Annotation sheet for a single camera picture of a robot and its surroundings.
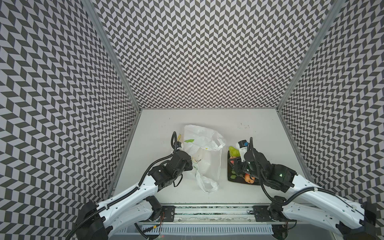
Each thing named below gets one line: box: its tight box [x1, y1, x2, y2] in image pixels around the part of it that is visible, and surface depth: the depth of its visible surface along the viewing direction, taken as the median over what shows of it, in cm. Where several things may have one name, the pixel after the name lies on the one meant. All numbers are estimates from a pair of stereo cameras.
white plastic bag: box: [183, 124, 226, 193], surface depth 82 cm
